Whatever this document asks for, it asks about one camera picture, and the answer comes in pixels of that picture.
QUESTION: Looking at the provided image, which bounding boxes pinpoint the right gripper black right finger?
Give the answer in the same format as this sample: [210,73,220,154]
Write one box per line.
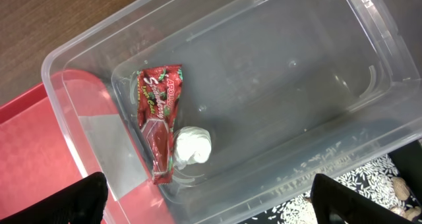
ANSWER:
[311,173,412,224]

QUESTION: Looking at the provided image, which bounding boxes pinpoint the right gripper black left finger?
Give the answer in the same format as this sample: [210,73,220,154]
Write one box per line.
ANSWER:
[1,172,108,224]

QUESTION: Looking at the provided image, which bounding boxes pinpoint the white tissue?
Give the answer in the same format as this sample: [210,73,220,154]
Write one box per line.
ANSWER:
[173,126,212,169]

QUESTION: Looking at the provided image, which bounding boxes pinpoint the red snack wrapper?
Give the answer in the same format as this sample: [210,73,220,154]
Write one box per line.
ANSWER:
[136,65,183,184]

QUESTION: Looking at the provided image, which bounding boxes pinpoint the black waste tray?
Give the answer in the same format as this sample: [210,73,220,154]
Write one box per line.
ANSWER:
[237,140,422,224]

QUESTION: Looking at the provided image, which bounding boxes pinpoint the rice and food scraps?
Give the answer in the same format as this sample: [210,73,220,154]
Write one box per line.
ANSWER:
[243,155,421,224]

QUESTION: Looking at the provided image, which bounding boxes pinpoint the red serving tray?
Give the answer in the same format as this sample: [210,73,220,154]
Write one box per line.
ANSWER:
[1,70,173,223]

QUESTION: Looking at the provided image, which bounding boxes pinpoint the clear plastic bin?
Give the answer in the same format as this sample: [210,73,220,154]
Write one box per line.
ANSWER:
[42,0,421,223]

